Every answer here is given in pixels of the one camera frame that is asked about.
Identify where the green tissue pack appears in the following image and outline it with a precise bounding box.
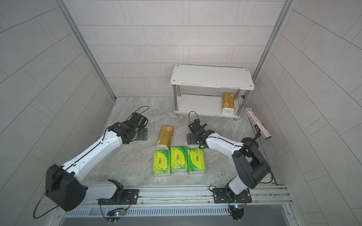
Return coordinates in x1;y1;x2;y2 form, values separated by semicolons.
170;147;188;172
153;150;171;177
187;149;206;174

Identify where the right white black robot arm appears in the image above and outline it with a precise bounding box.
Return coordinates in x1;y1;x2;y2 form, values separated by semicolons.
188;119;271;195

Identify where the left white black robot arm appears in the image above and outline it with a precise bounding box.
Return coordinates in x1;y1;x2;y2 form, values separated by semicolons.
45;112;149;211

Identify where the white two-tier shelf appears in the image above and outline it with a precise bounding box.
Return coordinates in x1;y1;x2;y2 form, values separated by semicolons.
171;64;255;119

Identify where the sparkly tube on black stand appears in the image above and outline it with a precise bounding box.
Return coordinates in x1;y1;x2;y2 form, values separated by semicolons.
244;107;272;144

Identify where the right circuit board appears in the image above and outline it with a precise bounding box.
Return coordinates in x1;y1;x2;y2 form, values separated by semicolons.
228;205;245;221

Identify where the circuit board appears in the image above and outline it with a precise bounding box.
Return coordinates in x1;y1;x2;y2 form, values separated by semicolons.
106;208;127;224
228;205;245;221

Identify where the left circuit board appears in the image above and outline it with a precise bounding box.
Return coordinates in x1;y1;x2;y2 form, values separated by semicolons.
106;208;127;224

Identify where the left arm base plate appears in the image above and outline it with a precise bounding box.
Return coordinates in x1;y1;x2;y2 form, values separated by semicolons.
98;189;140;205

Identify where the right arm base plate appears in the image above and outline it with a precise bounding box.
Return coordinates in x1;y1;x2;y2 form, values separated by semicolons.
210;187;252;204

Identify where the aluminium rail frame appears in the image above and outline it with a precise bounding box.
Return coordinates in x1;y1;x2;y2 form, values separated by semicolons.
55;185;292;209

